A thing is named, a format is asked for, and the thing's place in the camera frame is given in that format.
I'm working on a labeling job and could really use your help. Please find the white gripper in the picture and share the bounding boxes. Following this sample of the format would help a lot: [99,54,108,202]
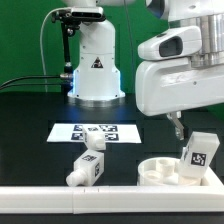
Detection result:
[135,59,224,140]

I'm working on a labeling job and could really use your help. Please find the white round stool seat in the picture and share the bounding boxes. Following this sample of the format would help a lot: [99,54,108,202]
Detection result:
[137,157,201,186]

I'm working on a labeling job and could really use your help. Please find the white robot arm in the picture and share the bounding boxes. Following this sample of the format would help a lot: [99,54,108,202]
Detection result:
[63,0,224,139]

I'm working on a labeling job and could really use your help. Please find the white L-shaped fence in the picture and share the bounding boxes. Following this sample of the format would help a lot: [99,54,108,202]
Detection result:
[0,170,224,214]

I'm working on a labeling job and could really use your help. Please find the white marker sheet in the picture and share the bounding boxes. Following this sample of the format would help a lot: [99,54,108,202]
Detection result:
[47,123,141,143]

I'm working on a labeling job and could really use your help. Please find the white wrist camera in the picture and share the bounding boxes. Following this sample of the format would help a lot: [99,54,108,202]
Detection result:
[138,26,202,61]

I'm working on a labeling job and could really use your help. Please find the black cables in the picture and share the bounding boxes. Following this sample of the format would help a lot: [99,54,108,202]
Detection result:
[0,74,74,92]

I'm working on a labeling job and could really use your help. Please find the black camera on stand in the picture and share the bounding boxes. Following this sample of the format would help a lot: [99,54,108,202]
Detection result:
[52,7,106,92]

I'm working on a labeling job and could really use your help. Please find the grey camera cable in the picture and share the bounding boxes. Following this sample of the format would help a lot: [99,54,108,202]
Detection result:
[39,7,66,94]

